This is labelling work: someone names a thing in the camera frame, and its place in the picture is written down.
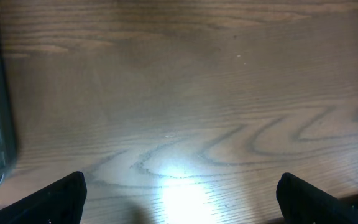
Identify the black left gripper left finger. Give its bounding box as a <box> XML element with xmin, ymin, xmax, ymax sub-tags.
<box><xmin>0</xmin><ymin>171</ymin><xmax>87</xmax><ymax>224</ymax></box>

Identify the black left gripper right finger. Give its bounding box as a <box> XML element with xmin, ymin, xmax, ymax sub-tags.
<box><xmin>276</xmin><ymin>172</ymin><xmax>358</xmax><ymax>224</ymax></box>

